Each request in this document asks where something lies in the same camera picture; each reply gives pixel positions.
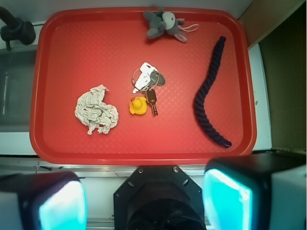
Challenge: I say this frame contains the dark blue twisted rope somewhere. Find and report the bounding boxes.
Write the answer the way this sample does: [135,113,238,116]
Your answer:
[193,35,233,149]

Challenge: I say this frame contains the crumpled white paper towel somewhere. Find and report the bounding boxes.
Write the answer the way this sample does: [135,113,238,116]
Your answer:
[74,84,119,135]

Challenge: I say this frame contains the red plastic tray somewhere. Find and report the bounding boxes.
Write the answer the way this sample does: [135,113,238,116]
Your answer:
[30,8,256,165]

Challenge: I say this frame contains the grey plush donkey toy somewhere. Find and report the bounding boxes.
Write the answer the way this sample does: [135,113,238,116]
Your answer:
[143,8,199,43]

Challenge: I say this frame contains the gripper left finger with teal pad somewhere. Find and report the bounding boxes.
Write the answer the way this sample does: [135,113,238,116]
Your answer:
[0,172,88,230]

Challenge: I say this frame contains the black octagonal mount plate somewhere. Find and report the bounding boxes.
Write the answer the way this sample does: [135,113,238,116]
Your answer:
[113,165,206,230]

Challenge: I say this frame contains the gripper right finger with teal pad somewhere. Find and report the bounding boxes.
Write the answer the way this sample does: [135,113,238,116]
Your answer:
[202,153,307,230]

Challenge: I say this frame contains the yellow rubber duck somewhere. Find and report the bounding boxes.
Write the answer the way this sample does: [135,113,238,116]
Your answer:
[129,96,147,115]

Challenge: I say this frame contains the keys with white tag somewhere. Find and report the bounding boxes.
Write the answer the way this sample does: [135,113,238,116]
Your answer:
[131,62,166,116]

